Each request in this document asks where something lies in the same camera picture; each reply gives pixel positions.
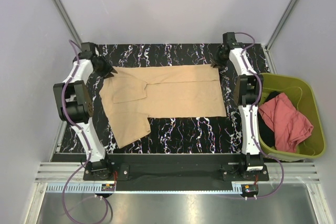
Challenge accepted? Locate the beige t shirt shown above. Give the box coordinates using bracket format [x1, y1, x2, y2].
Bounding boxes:
[100, 64, 226, 148]

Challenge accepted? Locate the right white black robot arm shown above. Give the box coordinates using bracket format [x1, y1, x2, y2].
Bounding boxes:
[211, 32, 264, 180]

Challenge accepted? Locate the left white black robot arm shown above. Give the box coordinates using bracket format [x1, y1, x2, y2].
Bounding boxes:
[53, 40, 117, 180]

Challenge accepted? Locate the black t shirt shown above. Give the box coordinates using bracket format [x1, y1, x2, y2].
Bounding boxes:
[258, 91, 280, 148]

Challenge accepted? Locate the olive green plastic bin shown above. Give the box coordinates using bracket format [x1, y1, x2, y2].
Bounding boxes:
[259, 73, 326, 162]

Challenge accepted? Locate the pink t shirt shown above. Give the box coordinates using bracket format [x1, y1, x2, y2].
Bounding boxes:
[274, 93, 313, 153]

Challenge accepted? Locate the left small controller board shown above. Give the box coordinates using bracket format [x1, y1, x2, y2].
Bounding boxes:
[101, 184, 116, 191]

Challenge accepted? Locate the small controller board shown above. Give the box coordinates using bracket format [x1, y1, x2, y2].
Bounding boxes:
[101, 184, 116, 191]
[243, 184, 259, 193]

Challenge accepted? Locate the right small controller board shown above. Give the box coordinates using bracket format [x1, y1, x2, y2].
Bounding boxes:
[243, 184, 259, 193]

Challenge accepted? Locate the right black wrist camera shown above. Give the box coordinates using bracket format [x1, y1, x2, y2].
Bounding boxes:
[223, 32, 240, 50]

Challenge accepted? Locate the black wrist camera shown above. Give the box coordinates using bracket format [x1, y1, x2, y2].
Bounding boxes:
[79, 42, 99, 58]
[223, 32, 240, 50]

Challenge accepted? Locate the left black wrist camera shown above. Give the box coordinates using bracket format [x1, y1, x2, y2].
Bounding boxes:
[79, 42, 99, 58]

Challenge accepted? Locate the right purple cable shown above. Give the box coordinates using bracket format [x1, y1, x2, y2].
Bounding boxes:
[235, 31, 286, 199]

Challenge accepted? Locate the purple cable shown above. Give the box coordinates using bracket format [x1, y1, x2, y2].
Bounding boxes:
[60, 39, 113, 222]
[235, 31, 286, 199]

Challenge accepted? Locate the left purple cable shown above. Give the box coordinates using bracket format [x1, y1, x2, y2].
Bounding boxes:
[60, 39, 113, 222]

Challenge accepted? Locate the left aluminium corner post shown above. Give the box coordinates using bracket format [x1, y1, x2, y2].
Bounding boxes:
[52, 0, 82, 50]

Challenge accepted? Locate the aluminium corner post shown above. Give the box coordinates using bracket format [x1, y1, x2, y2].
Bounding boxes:
[52, 0, 82, 50]
[265, 0, 299, 51]

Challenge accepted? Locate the right aluminium corner post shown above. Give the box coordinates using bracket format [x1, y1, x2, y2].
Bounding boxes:
[265, 0, 299, 51]

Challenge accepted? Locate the aluminium frame rail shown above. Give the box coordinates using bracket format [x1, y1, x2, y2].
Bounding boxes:
[35, 163, 320, 194]

